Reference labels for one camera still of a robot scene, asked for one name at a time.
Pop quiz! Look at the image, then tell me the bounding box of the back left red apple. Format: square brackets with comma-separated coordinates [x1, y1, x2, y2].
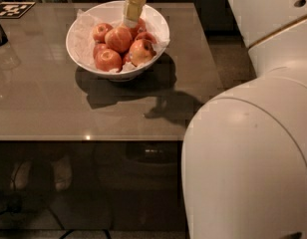
[93, 23, 113, 43]

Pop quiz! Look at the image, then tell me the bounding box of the front left red apple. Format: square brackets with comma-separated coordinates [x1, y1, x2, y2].
[95, 49, 123, 72]

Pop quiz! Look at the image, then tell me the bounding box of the black white fiducial marker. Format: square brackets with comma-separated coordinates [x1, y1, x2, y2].
[0, 2, 35, 19]

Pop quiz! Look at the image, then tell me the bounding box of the left middle red apple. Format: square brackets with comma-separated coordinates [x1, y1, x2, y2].
[93, 43, 108, 58]

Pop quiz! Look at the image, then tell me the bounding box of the dark glossy table cabinet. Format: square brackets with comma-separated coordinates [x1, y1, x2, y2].
[0, 141, 186, 231]

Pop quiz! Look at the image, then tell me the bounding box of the front right red apple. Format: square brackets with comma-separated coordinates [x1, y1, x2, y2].
[129, 39, 155, 66]

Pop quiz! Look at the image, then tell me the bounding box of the large red apple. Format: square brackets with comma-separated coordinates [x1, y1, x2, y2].
[105, 26, 133, 53]

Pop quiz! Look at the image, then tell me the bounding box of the right small red apple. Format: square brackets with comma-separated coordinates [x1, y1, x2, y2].
[135, 31, 156, 44]

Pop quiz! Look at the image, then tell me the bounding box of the black cable on floor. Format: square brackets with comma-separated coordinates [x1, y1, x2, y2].
[0, 169, 115, 239]

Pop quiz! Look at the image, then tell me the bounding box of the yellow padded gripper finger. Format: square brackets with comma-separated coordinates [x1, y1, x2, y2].
[123, 0, 147, 28]

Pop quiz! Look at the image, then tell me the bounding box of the white ceramic bowl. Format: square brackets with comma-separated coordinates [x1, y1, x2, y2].
[65, 0, 170, 83]

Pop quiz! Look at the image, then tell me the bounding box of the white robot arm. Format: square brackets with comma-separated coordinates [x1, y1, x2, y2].
[181, 0, 307, 239]

